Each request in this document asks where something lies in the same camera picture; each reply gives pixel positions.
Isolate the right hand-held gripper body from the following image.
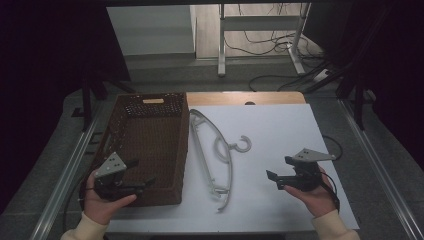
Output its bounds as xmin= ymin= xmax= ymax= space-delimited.
xmin=276 ymin=148 xmax=337 ymax=193

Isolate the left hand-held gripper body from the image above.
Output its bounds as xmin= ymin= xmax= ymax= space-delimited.
xmin=93 ymin=151 xmax=145 ymax=202

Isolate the brown woven basket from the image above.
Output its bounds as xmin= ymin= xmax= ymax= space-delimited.
xmin=87 ymin=92 xmax=191 ymax=208

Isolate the grey plastic clothes hanger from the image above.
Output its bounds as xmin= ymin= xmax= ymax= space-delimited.
xmin=188 ymin=108 xmax=253 ymax=214

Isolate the person's right hand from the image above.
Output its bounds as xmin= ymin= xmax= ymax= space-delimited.
xmin=283 ymin=166 xmax=339 ymax=219

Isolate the person's left hand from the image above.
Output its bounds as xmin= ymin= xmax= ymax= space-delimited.
xmin=83 ymin=169 xmax=138 ymax=226

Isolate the white sheet table cover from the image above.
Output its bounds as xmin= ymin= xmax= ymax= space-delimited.
xmin=108 ymin=103 xmax=361 ymax=234

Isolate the black metal stand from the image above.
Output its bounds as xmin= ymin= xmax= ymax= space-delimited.
xmin=70 ymin=77 xmax=137 ymax=132
xmin=301 ymin=6 xmax=393 ymax=132

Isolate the white power strip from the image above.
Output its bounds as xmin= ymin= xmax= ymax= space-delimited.
xmin=313 ymin=68 xmax=331 ymax=83

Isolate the grey white cabinet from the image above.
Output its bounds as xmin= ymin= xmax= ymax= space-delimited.
xmin=106 ymin=4 xmax=198 ymax=57

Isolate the right hand-held gripper cable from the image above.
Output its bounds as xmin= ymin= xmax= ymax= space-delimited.
xmin=319 ymin=171 xmax=341 ymax=213

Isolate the hand-held gripper cable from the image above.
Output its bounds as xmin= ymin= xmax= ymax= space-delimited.
xmin=319 ymin=171 xmax=341 ymax=213
xmin=62 ymin=181 xmax=89 ymax=232

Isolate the left hand-held gripper cable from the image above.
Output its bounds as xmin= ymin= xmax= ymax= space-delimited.
xmin=62 ymin=181 xmax=89 ymax=232

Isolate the aluminium rail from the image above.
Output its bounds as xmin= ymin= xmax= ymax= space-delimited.
xmin=337 ymin=98 xmax=424 ymax=240
xmin=29 ymin=99 xmax=105 ymax=240

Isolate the thin black cable loop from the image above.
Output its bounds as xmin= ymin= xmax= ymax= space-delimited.
xmin=321 ymin=134 xmax=344 ymax=162

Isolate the black floor cable bundle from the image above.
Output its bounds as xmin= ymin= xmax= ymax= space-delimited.
xmin=223 ymin=3 xmax=303 ymax=57

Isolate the white metal desk frame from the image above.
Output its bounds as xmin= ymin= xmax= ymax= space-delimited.
xmin=217 ymin=3 xmax=313 ymax=78

